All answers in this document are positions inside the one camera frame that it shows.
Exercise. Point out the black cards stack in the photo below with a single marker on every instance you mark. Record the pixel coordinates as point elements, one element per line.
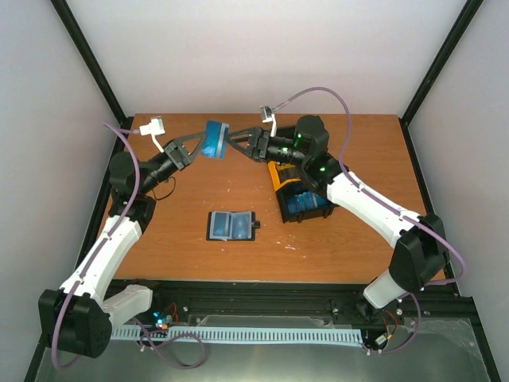
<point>287,172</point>

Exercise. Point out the yellow bin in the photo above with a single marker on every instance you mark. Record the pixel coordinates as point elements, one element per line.
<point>280,187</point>

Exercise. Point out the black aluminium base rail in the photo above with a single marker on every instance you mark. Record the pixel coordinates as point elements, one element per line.
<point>338,304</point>

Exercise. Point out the black frame post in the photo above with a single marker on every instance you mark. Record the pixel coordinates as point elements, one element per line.
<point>72,26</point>
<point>449,44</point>

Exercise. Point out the black leather card holder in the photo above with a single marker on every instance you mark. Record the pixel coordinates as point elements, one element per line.
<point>255,225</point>

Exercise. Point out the green led circuit board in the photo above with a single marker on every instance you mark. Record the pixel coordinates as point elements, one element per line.
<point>164,320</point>

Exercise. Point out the blue VIP card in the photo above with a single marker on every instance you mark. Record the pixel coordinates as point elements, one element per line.
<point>220,225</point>
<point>241,227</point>

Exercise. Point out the light blue cable duct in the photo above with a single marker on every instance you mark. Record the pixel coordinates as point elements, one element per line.
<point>262,336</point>

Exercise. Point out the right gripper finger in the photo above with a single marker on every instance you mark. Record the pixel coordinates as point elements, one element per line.
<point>242,135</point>
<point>244,146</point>

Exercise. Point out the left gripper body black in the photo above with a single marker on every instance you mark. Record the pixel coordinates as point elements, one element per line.
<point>180,164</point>

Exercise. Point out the black bin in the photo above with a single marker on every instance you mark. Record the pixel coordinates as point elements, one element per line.
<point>288,132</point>
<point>324,212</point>

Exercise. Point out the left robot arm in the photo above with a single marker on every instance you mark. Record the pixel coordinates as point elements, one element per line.
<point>78,317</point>

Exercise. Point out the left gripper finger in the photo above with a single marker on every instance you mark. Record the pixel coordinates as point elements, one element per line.
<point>194,146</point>
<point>182,141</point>

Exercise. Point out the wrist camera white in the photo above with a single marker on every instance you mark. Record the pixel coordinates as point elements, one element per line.
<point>268,115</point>
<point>154,128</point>

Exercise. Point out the blue cards stack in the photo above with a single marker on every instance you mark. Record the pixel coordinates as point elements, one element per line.
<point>303,202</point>

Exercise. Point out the right black frame post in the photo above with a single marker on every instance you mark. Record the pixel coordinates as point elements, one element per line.
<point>449,44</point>

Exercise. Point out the left black frame post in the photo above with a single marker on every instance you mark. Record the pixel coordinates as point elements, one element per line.
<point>72,26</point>

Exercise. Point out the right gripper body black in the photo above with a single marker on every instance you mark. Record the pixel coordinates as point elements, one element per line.
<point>262,153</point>

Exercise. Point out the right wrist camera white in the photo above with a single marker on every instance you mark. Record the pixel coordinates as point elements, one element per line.
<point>268,115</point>

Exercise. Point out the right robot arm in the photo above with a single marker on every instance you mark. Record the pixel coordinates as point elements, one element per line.
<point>420,249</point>

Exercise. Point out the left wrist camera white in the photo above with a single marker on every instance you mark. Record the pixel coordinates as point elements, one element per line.
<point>154,128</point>

